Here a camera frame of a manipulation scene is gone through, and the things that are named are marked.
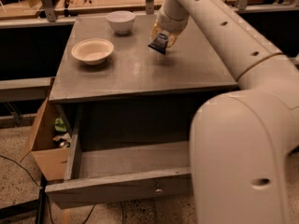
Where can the grey metal rail frame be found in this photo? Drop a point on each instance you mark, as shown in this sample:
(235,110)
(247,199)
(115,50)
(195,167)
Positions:
(93,11)

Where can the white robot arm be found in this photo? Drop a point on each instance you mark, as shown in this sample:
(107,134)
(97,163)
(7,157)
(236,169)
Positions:
(239,140)

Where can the silver metal can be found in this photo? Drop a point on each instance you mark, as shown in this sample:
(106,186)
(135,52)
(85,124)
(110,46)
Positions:
(64,144)

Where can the small metal drawer knob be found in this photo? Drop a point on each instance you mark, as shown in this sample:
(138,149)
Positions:
(158,190)

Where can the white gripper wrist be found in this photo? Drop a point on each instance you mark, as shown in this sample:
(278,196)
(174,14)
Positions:
(171,22)

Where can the white deep ceramic bowl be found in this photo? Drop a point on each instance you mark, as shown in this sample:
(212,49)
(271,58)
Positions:
(121,22)

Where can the beige shallow paper bowl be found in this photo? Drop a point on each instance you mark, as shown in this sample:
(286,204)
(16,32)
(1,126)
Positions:
(92,51)

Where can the brown cardboard box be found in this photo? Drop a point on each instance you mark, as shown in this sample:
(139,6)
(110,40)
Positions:
(50,159)

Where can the dark blue rxbar wrapper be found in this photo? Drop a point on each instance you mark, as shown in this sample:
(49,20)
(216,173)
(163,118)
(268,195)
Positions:
(159,43)

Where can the crumpled white paper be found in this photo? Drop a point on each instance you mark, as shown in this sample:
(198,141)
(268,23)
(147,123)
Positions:
(62,137)

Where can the open grey top drawer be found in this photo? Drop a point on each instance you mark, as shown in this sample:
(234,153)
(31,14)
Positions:
(122,155)

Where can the grey wooden drawer cabinet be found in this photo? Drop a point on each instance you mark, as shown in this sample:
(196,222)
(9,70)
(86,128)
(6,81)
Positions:
(137,96)

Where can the green crumpled wrapper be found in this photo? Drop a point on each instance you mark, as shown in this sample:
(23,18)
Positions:
(59,125)

